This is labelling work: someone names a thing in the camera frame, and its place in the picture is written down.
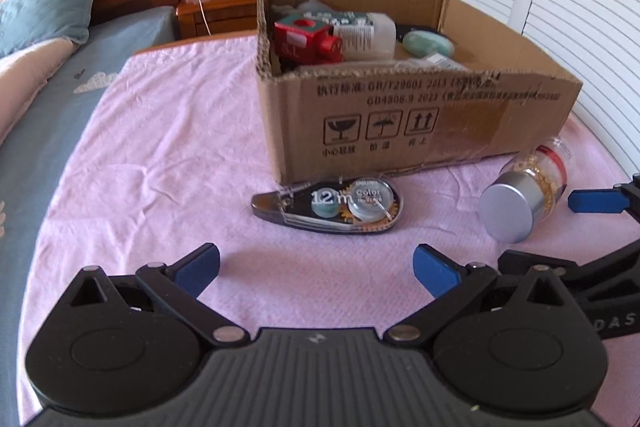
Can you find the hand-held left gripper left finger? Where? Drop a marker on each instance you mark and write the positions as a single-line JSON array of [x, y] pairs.
[[200, 268]]

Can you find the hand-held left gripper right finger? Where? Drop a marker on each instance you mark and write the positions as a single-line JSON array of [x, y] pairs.
[[434, 274]]

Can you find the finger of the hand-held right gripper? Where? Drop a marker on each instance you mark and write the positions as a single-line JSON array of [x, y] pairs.
[[545, 263], [597, 201]]

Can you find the clear jar with silver cap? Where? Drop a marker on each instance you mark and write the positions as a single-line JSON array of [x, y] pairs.
[[520, 202]]

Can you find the black correction tape dispenser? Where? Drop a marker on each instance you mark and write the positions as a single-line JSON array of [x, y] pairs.
[[330, 207]]

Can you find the brown cardboard box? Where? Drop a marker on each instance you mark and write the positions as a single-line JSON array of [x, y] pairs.
[[450, 132]]

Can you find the white plastic bottle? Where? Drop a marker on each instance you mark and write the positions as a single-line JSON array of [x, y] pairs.
[[370, 38]]

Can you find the red toy train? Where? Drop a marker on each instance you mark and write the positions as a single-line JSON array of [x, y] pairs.
[[305, 39]]

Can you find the pink blanket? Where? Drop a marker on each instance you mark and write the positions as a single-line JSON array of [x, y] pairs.
[[175, 157]]

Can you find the blue bed sheet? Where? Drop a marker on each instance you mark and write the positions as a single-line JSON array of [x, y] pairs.
[[30, 187]]

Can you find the white louvred closet doors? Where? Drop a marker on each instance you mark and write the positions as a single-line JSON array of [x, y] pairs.
[[575, 7]]

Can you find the white packet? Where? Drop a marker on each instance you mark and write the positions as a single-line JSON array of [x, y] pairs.
[[445, 62]]

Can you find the teal round case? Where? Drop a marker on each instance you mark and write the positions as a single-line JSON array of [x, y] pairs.
[[427, 43]]

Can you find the wooden nightstand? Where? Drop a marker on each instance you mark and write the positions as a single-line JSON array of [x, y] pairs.
[[230, 7]]

